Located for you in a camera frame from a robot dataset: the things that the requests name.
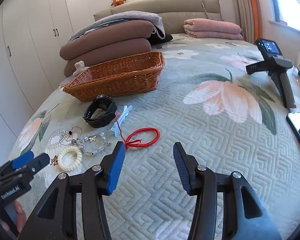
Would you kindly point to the beige bed headboard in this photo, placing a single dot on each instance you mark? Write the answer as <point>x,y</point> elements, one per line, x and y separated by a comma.
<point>172,12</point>

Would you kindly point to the floral green bedspread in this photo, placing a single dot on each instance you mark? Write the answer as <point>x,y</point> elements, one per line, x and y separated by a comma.
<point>228,120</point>

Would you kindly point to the black garment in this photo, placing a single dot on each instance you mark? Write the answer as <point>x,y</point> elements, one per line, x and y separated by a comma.
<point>154,39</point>

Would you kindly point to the brown wicker basket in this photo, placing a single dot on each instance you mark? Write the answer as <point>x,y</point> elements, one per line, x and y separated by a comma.
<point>134,74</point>

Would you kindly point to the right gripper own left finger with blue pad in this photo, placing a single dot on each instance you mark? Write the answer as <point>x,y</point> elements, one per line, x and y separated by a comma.
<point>54,217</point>

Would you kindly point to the folded grey blanket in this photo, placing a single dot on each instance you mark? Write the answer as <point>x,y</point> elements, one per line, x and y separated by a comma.
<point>120,17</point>

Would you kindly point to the folded pink quilt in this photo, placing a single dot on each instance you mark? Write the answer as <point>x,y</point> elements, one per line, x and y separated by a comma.
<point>205,28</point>

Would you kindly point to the person's left hand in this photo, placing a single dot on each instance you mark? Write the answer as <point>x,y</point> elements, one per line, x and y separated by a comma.
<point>21,218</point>

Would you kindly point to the black wrist watch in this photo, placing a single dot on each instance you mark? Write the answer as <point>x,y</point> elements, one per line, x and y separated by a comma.
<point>101,112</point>

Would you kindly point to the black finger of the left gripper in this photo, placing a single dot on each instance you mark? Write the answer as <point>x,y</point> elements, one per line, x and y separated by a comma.
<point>38,163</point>

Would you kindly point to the beige and orange curtain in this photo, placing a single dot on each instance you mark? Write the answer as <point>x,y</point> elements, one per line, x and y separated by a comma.
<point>248,17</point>

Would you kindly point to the light blue hair clip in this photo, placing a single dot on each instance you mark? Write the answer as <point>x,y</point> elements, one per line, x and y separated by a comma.
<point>120,117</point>

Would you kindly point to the white wardrobe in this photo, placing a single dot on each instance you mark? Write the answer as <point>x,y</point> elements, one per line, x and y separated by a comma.
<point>31,35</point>

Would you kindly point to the orange plush toy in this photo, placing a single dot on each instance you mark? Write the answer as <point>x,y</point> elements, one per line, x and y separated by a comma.
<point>117,2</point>

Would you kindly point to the folded brown quilt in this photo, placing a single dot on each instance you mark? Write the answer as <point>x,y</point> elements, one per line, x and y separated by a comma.
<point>108,43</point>

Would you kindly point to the right gripper own right finger with dark pad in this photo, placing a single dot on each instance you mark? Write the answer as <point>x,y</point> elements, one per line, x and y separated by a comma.
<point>244,215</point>

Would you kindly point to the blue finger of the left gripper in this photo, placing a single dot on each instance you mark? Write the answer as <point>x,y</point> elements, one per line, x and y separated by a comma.
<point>22,160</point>

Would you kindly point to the camera on grey tripod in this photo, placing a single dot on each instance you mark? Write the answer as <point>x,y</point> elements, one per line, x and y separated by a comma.
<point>276,65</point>

